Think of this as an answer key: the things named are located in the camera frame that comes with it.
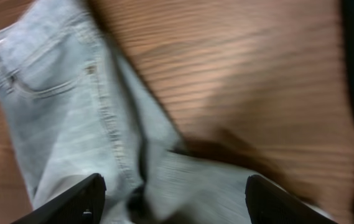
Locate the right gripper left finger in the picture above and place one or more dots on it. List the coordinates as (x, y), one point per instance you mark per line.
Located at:
(81, 204)

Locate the light blue denim shorts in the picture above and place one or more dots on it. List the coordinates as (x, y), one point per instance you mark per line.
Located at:
(75, 107)

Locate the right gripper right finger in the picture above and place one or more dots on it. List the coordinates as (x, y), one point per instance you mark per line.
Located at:
(269, 204)

